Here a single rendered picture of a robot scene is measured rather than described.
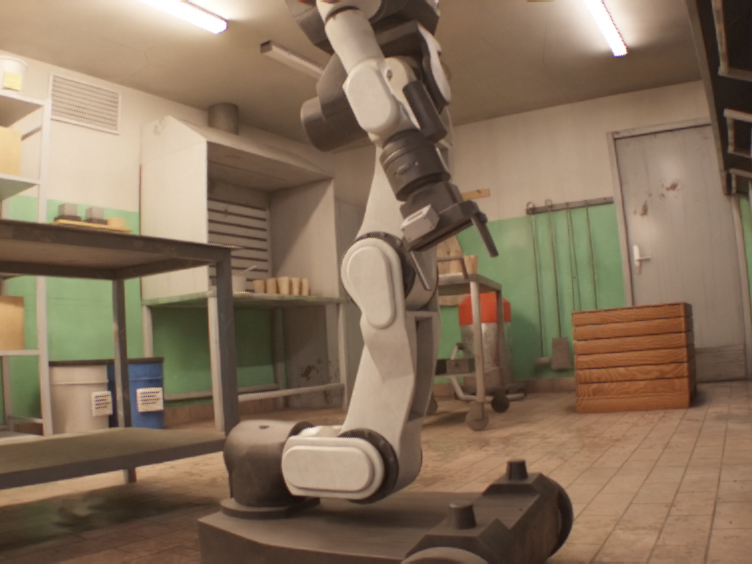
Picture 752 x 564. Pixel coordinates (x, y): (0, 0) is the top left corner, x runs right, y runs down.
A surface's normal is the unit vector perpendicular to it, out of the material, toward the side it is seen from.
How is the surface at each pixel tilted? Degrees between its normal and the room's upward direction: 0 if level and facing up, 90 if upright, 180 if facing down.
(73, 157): 90
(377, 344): 114
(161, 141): 90
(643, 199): 90
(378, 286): 90
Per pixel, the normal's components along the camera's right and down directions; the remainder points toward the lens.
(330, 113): -0.36, 0.34
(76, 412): 0.33, -0.05
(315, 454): -0.47, -0.04
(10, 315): 0.87, -0.09
